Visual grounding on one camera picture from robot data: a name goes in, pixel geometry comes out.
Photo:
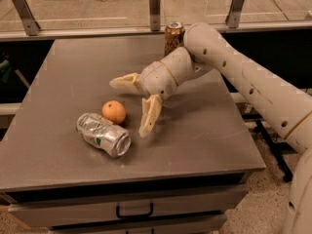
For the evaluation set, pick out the crushed silver 7up can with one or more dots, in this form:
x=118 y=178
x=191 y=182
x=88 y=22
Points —
x=103 y=134

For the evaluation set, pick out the brown patterned soda can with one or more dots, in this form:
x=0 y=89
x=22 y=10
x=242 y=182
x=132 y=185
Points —
x=174 y=32

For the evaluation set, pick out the right metal bracket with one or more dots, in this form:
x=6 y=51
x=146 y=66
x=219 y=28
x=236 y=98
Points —
x=234 y=14

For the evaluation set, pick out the middle metal bracket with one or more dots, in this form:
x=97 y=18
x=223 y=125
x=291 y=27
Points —
x=154 y=15

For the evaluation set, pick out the grey lower drawer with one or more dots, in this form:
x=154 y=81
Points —
x=193 y=224

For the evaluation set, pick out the grey upper drawer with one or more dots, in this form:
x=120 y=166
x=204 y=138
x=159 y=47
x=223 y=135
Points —
x=102 y=209

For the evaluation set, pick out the black drawer handle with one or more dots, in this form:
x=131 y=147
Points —
x=143 y=210

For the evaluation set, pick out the grey drawer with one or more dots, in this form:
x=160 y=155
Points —
x=193 y=224
x=102 y=209

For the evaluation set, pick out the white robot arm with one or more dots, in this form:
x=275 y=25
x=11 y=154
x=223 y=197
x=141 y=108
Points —
x=287 y=109

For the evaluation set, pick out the grey metal rail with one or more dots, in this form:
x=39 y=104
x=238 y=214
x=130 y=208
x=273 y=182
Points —
x=145 y=30

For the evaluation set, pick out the black metal stand leg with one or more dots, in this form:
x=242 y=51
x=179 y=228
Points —
x=288 y=175

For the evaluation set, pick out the metal bracket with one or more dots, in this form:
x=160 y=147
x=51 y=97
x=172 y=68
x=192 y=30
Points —
x=154 y=15
x=234 y=14
x=29 y=23

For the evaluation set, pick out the left metal bracket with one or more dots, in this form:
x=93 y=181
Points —
x=29 y=23

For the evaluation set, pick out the orange fruit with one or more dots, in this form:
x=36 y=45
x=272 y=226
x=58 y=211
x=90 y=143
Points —
x=114 y=111

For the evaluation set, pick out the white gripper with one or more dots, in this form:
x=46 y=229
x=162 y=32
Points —
x=155 y=78

